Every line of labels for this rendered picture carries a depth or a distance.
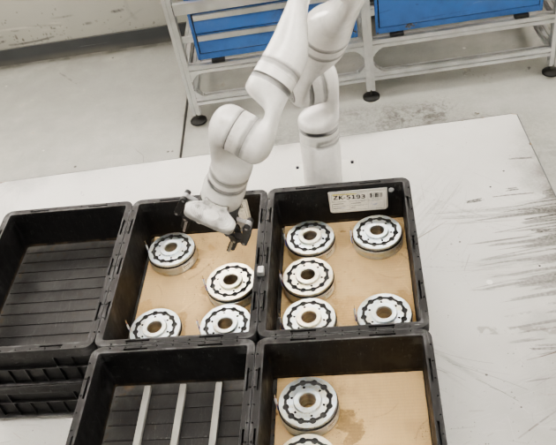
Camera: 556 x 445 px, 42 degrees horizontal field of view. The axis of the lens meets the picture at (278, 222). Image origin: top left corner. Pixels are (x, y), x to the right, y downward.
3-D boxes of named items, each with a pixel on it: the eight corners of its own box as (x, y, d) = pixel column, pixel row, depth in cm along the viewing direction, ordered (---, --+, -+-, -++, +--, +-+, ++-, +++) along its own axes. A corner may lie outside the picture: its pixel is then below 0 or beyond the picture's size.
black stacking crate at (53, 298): (27, 248, 170) (8, 214, 162) (147, 239, 166) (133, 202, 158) (-33, 392, 141) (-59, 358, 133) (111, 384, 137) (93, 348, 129)
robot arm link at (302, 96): (293, 17, 133) (340, 3, 135) (279, 81, 160) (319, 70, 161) (311, 60, 132) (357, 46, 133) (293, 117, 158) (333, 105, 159)
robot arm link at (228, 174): (190, 176, 120) (236, 201, 119) (205, 116, 107) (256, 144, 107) (210, 149, 124) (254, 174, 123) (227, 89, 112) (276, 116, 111)
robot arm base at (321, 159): (305, 171, 179) (299, 115, 167) (342, 169, 177) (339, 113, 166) (304, 196, 172) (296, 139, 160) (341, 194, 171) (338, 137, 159)
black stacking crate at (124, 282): (149, 238, 166) (135, 202, 158) (275, 229, 162) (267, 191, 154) (113, 384, 137) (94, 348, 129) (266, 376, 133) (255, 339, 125)
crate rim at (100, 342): (137, 207, 159) (133, 199, 158) (269, 197, 156) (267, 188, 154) (96, 355, 130) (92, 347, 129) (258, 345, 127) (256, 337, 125)
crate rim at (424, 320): (269, 197, 156) (267, 188, 154) (409, 184, 152) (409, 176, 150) (259, 345, 126) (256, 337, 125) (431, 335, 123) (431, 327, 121)
